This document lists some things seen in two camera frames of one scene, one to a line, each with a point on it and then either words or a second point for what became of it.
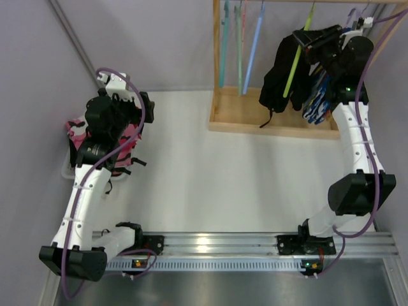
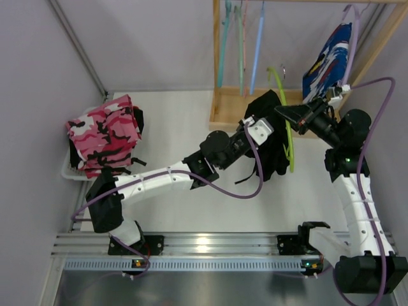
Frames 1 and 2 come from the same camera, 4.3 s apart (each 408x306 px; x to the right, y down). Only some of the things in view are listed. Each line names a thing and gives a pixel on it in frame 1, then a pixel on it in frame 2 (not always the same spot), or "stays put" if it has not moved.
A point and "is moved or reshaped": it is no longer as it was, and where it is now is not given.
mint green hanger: (238, 12) stays put
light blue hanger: (261, 18) is moved or reshaped
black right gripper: (307, 40) -> (306, 118)
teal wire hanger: (225, 22) stays put
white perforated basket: (69, 171) stays put
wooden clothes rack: (236, 113) stays put
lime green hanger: (308, 22) -> (288, 150)
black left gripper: (126, 104) -> (243, 137)
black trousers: (285, 78) -> (273, 149)
